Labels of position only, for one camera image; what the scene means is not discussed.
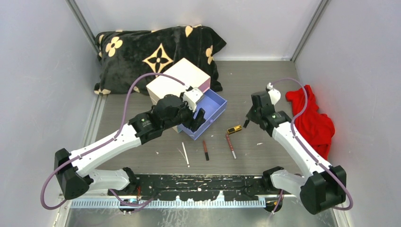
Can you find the red cloth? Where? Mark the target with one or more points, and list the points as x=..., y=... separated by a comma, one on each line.
x=316, y=128

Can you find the white makeup pencil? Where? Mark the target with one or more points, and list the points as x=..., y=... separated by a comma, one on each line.
x=185, y=154

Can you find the brown short lip pencil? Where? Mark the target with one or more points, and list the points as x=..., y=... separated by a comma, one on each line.
x=205, y=150

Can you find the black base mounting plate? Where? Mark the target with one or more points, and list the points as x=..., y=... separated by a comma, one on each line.
x=195, y=187

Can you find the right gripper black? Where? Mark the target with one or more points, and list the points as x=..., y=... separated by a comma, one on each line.
x=250, y=116

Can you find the gold black lipstick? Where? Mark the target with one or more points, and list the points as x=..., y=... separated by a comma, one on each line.
x=234, y=129

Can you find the aluminium slotted rail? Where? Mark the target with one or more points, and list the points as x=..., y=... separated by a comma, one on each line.
x=98, y=203

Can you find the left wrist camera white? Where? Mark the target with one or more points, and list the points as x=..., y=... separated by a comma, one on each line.
x=192, y=97

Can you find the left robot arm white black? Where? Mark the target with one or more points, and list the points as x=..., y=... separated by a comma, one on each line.
x=77, y=171

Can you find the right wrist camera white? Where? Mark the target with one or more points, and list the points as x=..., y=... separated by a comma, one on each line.
x=273, y=93

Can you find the black floral plush blanket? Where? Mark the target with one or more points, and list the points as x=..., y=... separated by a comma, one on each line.
x=126, y=55

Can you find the red makeup pencil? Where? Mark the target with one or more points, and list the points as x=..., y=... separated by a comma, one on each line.
x=231, y=146

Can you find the pastel mini drawer organizer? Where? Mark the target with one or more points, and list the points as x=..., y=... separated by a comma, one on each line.
x=212, y=103

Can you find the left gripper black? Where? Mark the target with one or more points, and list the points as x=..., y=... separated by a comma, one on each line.
x=196, y=122

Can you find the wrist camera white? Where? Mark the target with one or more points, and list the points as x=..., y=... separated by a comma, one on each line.
x=273, y=93
x=192, y=97

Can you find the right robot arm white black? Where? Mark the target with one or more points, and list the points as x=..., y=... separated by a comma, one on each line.
x=321, y=186

